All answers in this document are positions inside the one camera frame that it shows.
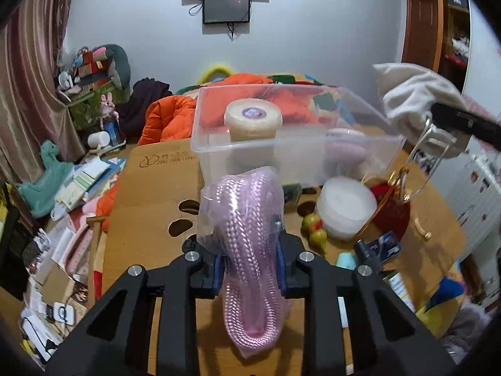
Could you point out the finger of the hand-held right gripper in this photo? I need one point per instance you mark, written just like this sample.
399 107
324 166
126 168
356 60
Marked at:
465 123

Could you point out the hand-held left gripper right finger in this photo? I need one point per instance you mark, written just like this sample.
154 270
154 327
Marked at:
284 272

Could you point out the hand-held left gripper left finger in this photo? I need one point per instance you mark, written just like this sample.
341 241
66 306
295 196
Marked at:
217 278

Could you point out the white cloth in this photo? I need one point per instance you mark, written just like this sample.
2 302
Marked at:
415 94

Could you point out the gold frame eyeglasses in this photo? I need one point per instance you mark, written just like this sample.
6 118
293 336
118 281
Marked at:
394 178

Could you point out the clear plastic storage box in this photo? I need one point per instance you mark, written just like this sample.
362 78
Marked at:
297 158

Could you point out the red cloth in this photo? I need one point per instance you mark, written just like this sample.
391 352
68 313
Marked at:
391 215

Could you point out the wooden desktop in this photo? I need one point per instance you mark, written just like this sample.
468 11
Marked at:
156 188

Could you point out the green red pear toy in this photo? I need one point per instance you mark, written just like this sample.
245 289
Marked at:
318 241
312 223

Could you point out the light teal small object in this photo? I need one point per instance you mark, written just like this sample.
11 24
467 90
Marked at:
346 261

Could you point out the white round container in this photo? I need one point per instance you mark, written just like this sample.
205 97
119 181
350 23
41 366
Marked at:
344 207

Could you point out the blue packet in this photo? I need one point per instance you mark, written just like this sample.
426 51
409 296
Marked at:
385 244

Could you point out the wooden wardrobe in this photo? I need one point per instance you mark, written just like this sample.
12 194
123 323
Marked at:
422 19

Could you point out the white printed packet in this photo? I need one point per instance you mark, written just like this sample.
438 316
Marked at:
399 288

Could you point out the pink round case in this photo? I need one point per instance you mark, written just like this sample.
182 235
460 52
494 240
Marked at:
346 149

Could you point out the cream round tape roll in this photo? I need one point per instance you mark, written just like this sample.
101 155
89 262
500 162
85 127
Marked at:
252 125

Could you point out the yellow and blue bag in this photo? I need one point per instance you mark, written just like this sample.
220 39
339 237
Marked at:
438 305

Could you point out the pile of papers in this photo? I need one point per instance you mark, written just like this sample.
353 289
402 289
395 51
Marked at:
51 266

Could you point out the orange jacket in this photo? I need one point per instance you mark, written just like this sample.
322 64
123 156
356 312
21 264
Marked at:
168 117

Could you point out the colourful patchwork blanket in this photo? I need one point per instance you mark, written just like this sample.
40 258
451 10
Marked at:
301 80

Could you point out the white cup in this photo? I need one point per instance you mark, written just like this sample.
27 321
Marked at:
98 140

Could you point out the pink rabbit bottle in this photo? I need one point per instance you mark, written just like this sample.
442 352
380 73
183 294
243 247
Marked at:
109 121

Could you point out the dark purple clothing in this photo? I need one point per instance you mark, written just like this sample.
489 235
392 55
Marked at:
141 102

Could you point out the teal rocking horse toy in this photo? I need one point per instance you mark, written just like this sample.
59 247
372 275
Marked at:
43 188

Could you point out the yellow curved cushion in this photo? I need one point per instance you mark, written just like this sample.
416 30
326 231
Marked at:
215 70

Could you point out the green patterned box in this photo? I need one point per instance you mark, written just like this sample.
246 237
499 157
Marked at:
88 109

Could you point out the pile of stuffed toys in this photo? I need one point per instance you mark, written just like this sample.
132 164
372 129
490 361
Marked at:
105 62

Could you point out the small white fan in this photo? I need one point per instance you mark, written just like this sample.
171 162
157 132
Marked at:
65 81

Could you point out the pink striped curtain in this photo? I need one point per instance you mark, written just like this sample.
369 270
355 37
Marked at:
31 86

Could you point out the small wall monitor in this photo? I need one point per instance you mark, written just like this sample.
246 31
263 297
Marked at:
227 8

